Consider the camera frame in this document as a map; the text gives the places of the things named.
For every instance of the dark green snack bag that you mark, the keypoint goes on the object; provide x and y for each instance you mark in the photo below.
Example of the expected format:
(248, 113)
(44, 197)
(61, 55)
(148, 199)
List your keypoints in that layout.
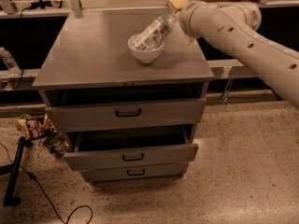
(56, 144)

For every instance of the colourful snack bag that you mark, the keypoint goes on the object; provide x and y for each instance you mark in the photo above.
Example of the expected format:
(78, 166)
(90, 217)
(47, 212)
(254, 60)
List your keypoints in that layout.
(34, 127)

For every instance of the middle grey open drawer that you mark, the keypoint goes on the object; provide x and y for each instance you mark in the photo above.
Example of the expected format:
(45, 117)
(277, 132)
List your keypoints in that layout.
(130, 148)

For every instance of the white ceramic bowl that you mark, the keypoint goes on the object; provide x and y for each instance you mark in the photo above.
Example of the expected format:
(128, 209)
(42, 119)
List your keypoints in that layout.
(145, 56)

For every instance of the clear bottle at left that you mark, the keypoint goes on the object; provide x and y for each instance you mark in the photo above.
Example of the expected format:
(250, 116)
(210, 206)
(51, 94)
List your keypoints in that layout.
(10, 62)

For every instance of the black stand leg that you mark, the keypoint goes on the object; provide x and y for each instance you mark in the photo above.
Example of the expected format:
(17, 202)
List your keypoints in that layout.
(13, 171)

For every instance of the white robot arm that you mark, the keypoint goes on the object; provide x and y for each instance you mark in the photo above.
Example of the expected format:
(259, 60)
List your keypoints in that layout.
(232, 29)

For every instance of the bottom grey drawer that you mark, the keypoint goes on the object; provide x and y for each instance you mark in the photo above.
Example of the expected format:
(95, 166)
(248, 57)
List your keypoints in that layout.
(135, 172)

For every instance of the grey drawer cabinet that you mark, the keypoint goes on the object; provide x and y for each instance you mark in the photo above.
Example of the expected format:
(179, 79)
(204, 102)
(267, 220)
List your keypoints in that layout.
(90, 63)

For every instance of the top grey drawer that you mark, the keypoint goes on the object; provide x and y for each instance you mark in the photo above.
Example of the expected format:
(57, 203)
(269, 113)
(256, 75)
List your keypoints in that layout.
(97, 117)

